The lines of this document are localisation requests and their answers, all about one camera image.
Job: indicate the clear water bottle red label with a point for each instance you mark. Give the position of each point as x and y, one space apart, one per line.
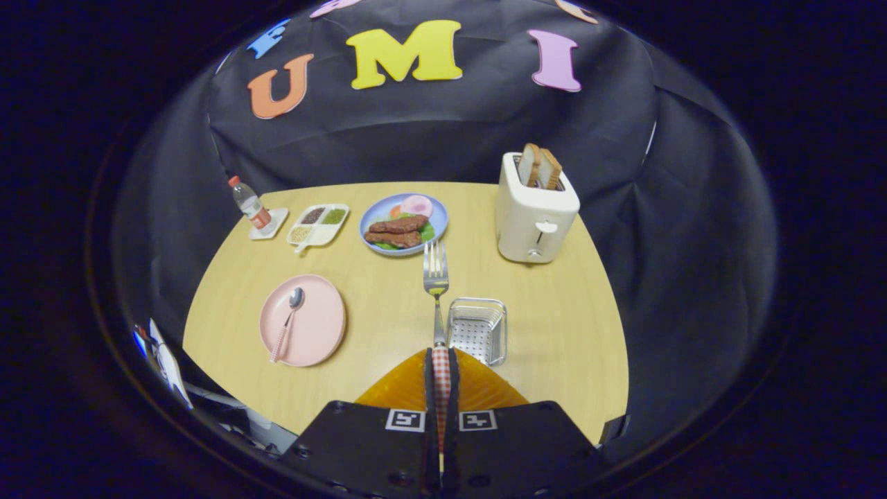
249 204

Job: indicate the white square coaster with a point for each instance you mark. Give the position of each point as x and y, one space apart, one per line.
278 220

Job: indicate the white toaster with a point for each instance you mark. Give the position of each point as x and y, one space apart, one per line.
533 222

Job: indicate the blue plate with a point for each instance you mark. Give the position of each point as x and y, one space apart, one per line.
439 215

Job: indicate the white divided tray with beans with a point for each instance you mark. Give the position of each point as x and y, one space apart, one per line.
326 234

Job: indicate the toast slice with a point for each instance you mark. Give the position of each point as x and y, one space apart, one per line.
529 165
551 169

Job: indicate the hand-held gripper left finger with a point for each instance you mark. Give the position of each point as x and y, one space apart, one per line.
360 450

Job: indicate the pink plate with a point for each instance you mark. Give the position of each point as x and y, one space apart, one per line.
319 326

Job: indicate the black backdrop cloth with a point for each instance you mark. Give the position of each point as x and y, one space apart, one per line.
416 138

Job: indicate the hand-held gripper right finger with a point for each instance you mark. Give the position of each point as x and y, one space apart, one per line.
520 450

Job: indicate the white sheet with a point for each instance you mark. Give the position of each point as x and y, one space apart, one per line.
170 367

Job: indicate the pink ham slice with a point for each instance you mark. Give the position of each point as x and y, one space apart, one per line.
416 206

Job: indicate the green lettuce leaf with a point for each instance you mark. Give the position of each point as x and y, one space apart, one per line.
428 233

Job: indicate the brown grilled sausage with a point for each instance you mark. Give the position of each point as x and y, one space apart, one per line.
398 224
393 239

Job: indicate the orange tomato slice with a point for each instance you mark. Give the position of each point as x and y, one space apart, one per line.
395 211

